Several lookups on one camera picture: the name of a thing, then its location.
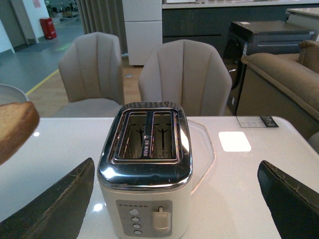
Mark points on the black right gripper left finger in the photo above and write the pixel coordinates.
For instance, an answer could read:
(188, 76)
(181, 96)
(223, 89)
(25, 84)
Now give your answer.
(57, 213)

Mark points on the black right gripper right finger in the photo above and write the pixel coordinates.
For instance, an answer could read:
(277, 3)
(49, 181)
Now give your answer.
(294, 206)

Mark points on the toasted bread slice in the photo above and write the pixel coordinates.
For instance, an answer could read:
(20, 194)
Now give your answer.
(17, 122)

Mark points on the white chrome two-slot toaster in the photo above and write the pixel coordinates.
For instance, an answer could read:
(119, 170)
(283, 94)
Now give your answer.
(145, 171)

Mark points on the black label card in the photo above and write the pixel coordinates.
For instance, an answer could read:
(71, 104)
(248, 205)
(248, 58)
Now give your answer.
(256, 121)

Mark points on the brown sofa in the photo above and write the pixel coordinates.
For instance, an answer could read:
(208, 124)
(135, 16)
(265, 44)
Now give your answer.
(284, 85)

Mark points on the beige chair left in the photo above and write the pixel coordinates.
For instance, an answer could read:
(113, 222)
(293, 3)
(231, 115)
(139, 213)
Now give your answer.
(92, 74)

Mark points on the beige chair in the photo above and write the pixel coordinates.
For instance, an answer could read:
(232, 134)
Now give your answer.
(92, 74)
(189, 73)

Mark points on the beige chair right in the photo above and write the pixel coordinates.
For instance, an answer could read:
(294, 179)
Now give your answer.
(189, 73)

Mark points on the black washing machine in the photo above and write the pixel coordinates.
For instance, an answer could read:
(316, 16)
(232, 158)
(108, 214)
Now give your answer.
(246, 38)

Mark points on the red box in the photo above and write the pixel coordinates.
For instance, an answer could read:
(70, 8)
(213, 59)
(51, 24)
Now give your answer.
(48, 28)

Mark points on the beige curtain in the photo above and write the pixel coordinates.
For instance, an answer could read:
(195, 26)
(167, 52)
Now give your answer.
(105, 16)

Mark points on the dark grey counter cabinet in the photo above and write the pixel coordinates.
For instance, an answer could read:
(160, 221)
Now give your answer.
(208, 21)

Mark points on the white cabinet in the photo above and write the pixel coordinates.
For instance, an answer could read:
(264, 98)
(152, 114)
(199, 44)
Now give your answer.
(143, 26)

